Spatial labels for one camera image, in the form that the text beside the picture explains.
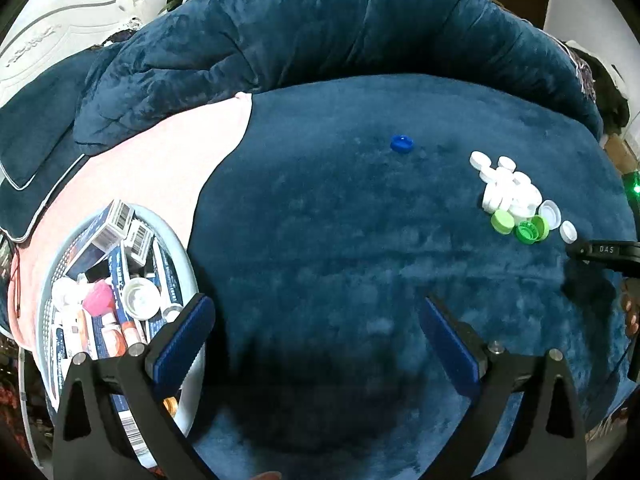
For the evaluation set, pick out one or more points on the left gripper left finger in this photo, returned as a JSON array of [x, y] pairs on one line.
[[90, 441]]

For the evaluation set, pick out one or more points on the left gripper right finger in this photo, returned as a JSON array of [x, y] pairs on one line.
[[547, 438]]

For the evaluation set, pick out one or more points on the pink bottle cap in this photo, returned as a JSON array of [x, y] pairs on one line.
[[100, 300]]

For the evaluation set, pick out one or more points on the light blue mesh basket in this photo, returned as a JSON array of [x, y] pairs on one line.
[[152, 280]]

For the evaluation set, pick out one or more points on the right hand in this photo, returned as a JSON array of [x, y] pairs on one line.
[[630, 303]]

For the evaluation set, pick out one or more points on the left hand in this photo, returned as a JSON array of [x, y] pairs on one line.
[[268, 475]]

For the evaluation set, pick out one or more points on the white round cap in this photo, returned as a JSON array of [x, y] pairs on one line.
[[568, 232]]

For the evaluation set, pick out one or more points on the green bottle cap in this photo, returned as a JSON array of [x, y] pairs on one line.
[[502, 222], [542, 227], [526, 232]]

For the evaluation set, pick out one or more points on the white jar lid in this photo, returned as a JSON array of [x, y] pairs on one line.
[[550, 211]]

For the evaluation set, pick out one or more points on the blue white medicine box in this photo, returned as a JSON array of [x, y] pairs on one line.
[[103, 234]]

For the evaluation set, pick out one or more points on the pink towel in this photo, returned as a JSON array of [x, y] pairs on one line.
[[162, 169]]

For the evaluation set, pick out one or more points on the blue bottle cap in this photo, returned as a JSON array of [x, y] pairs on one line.
[[401, 144]]

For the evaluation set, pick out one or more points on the dark blue pillow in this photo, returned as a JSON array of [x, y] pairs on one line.
[[39, 154]]

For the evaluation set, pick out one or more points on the white bed headboard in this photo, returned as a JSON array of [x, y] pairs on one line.
[[46, 31]]

